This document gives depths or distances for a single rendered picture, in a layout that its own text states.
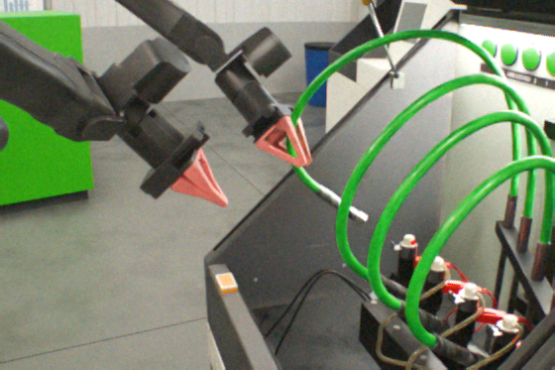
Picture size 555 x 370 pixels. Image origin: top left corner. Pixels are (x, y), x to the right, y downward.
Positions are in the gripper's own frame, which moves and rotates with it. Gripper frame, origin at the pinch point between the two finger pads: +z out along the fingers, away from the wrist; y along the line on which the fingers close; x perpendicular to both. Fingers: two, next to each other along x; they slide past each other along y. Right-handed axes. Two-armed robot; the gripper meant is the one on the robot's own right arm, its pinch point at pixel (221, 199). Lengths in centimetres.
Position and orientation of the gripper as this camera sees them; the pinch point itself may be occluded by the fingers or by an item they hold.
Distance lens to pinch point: 72.5
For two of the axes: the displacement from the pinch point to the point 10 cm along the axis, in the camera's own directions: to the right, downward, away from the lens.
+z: 6.8, 6.7, 2.9
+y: 7.2, -6.8, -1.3
